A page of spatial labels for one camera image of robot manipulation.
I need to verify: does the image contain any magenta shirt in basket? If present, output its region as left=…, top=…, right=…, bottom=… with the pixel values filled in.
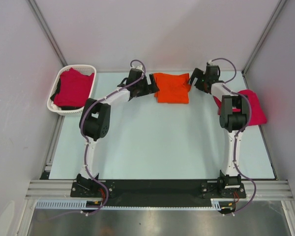
left=50, top=68, right=94, bottom=110

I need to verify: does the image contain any left aluminium corner post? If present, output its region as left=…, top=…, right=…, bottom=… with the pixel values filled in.
left=26, top=0, right=68, bottom=66

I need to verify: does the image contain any black shirt in basket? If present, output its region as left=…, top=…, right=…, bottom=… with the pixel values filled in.
left=50, top=80, right=83, bottom=111

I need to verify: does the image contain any purple cable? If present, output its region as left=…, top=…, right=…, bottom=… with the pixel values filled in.
left=79, top=59, right=146, bottom=218
left=207, top=58, right=258, bottom=217

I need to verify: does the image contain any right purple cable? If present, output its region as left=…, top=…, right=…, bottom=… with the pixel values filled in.
left=207, top=58, right=258, bottom=217

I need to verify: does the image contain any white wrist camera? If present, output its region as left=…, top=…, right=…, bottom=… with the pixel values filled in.
left=206, top=59, right=217, bottom=65
left=130, top=65, right=143, bottom=71

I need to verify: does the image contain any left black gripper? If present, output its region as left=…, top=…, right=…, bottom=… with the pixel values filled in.
left=135, top=74, right=159, bottom=97

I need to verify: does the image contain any white slotted cable duct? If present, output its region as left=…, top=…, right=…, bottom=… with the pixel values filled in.
left=36, top=200, right=226, bottom=211

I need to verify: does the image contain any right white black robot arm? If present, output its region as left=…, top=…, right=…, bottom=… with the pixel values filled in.
left=189, top=63, right=252, bottom=197

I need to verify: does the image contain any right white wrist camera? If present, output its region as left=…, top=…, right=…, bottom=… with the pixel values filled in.
left=206, top=59, right=217, bottom=65

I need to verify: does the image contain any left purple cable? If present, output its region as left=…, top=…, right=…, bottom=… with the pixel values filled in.
left=79, top=59, right=146, bottom=218

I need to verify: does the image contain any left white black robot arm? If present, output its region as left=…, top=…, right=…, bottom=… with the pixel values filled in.
left=76, top=67, right=159, bottom=197

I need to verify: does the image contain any aluminium corner post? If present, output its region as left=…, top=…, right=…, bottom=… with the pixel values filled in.
left=241, top=0, right=289, bottom=76
left=26, top=0, right=68, bottom=66

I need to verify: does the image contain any white plastic basket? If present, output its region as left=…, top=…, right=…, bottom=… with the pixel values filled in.
left=47, top=64, right=96, bottom=116

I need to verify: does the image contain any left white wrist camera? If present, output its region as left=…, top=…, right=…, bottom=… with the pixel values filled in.
left=130, top=65, right=143, bottom=71

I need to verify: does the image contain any aluminium frame rail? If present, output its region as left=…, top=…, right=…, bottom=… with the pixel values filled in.
left=25, top=180, right=294, bottom=201

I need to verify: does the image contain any orange t shirt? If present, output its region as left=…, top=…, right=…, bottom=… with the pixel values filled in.
left=153, top=73, right=191, bottom=104

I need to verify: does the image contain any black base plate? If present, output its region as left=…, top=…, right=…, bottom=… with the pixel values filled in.
left=70, top=178, right=246, bottom=207

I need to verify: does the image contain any right aluminium corner post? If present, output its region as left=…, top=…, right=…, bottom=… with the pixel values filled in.
left=241, top=0, right=289, bottom=76

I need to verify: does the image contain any folded magenta t shirt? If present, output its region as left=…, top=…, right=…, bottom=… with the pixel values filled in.
left=212, top=88, right=267, bottom=132

